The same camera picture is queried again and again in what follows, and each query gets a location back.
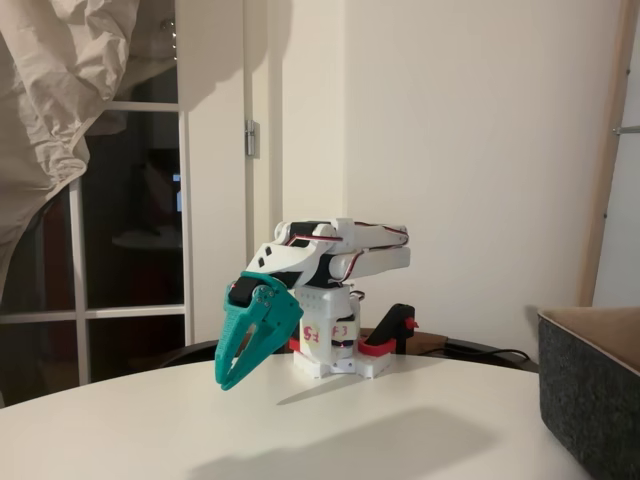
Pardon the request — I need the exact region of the dark brown chair back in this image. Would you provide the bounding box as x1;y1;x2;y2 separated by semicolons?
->
164;327;541;374

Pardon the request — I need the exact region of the beige crumpled curtain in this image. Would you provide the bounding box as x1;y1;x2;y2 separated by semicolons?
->
0;0;179;311

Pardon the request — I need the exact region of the dark grey felt box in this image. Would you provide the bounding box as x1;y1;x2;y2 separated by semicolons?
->
537;305;640;480

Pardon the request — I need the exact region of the light wooden shelf frame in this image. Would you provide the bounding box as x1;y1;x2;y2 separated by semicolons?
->
574;0;640;309

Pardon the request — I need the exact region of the white window door frame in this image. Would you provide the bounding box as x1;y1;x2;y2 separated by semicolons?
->
68;0;284;386

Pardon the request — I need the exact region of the silver door hinge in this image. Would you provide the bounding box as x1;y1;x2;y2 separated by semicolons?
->
244;119;261;159

